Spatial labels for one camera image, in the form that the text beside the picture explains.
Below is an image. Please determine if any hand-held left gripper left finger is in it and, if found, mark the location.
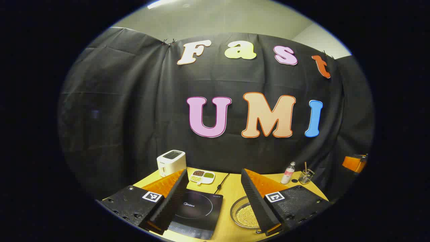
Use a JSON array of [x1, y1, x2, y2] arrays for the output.
[[96, 169, 189, 236]]

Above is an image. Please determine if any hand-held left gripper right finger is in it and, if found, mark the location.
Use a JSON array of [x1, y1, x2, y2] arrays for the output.
[[241, 169, 331, 237]]

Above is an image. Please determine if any steel pot with black handle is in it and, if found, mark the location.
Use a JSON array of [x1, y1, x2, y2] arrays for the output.
[[230, 196, 266, 233]]

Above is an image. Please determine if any black induction cooktop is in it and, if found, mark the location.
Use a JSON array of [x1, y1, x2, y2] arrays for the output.
[[167, 188, 224, 240]]

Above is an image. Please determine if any white divided dish of beans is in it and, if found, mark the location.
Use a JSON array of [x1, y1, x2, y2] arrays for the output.
[[189, 170, 215, 185]]

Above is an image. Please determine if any white toaster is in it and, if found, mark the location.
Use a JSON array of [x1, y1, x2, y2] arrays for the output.
[[157, 150, 186, 177]]

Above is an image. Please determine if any clear bottle with pink label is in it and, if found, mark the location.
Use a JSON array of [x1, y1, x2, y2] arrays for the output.
[[281, 162, 296, 185]]

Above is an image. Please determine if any ribbed glass cup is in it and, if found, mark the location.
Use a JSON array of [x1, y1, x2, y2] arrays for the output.
[[298, 169, 315, 185]]

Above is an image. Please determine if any black backdrop cloth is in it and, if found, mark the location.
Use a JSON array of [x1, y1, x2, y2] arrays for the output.
[[57, 27, 375, 202]]

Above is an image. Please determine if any black power cable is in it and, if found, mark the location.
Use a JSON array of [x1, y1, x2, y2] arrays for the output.
[[215, 173, 230, 195]]

